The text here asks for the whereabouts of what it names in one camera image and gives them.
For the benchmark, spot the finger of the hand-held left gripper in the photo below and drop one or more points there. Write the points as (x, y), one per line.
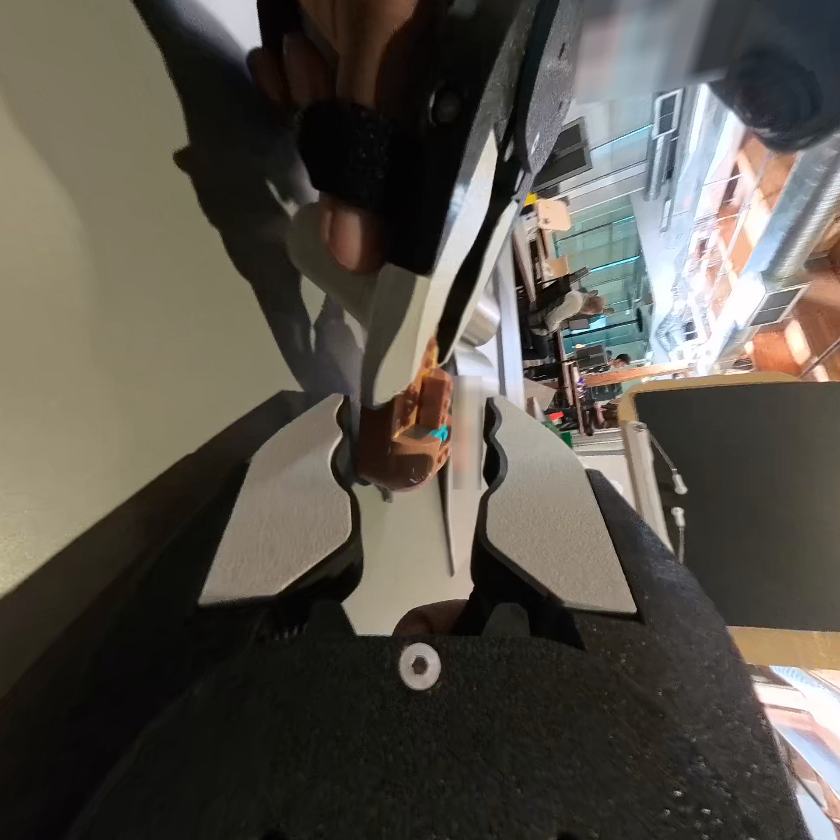
(476, 216)
(400, 328)

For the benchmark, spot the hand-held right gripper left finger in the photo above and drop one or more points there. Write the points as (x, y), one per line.
(282, 518)

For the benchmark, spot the person's left hand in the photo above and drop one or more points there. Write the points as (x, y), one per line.
(341, 39)

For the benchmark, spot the desk monitor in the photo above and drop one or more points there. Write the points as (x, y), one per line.
(754, 492)

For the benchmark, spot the large silver spiral duct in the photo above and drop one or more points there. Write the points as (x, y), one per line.
(807, 216)

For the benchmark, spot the brown brick vehicle model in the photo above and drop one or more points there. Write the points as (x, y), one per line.
(400, 453)

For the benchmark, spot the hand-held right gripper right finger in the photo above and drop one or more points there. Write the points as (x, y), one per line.
(558, 525)

